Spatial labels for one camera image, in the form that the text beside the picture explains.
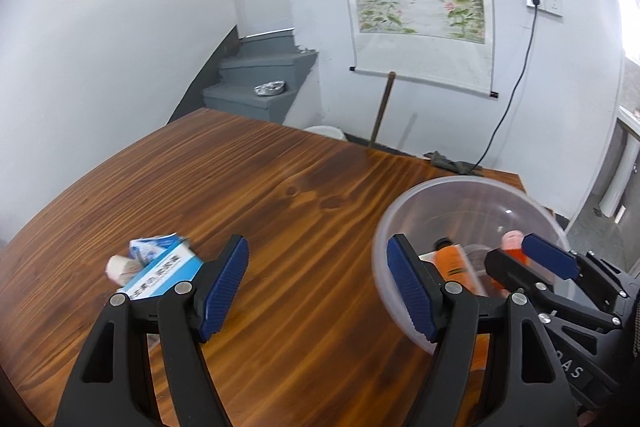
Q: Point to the crumpled foil tray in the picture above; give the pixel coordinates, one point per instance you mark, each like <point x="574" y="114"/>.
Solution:
<point x="270" y="88"/>

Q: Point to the wooden stick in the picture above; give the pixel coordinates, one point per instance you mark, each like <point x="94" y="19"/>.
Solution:
<point x="382" y="107"/>

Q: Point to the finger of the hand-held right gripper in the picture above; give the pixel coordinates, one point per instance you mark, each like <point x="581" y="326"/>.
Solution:
<point x="515" y="274"/>
<point x="545" y="253"/>

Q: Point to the wooden desktop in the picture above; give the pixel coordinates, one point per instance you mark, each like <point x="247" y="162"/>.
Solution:
<point x="275" y="207"/>

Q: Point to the dark cloth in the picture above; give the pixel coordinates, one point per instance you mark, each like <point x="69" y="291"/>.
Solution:
<point x="450" y="162"/>

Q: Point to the white bucket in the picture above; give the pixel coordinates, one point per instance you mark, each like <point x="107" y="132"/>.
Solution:
<point x="325" y="133"/>

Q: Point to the bright window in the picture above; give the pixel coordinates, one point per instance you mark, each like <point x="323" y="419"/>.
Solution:
<point x="630" y="12"/>

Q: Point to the grey staircase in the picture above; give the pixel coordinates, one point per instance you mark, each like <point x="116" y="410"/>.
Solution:
<point x="260" y="72"/>

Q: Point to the crumpled blue white toothpaste tube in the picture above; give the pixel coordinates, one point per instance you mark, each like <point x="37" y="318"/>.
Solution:
<point x="145" y="249"/>

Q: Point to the clear plastic bowl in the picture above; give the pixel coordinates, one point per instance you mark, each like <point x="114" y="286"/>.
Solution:
<point x="450" y="207"/>

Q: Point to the orange tube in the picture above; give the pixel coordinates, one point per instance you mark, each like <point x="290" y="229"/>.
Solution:
<point x="452" y="264"/>

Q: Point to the white pedestal sink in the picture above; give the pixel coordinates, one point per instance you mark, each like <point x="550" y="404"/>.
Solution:
<point x="620" y="167"/>

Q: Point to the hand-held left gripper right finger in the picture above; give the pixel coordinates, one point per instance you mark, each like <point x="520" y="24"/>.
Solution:
<point x="410" y="287"/>

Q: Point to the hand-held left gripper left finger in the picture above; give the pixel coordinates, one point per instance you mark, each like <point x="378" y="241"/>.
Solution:
<point x="225" y="287"/>

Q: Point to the blue white medicine box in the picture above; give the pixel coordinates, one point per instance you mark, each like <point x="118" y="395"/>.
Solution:
<point x="160" y="274"/>

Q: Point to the slim white tube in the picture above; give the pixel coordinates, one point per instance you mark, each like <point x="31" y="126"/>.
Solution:
<point x="427" y="257"/>

